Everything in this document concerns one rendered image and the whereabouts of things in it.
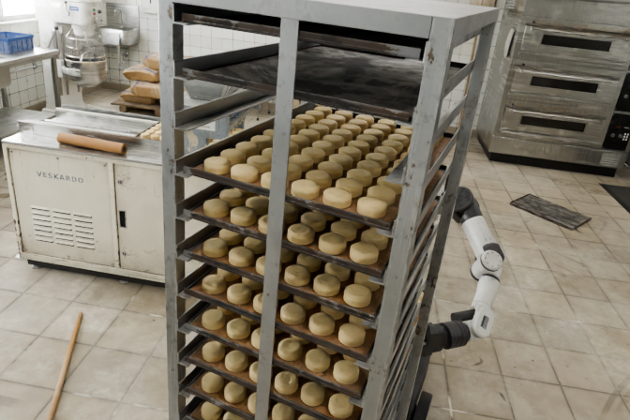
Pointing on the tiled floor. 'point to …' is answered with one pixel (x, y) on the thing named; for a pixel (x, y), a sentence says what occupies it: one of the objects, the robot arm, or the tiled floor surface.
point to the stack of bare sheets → (565, 217)
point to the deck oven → (560, 78)
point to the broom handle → (64, 368)
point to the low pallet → (137, 106)
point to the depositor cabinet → (91, 208)
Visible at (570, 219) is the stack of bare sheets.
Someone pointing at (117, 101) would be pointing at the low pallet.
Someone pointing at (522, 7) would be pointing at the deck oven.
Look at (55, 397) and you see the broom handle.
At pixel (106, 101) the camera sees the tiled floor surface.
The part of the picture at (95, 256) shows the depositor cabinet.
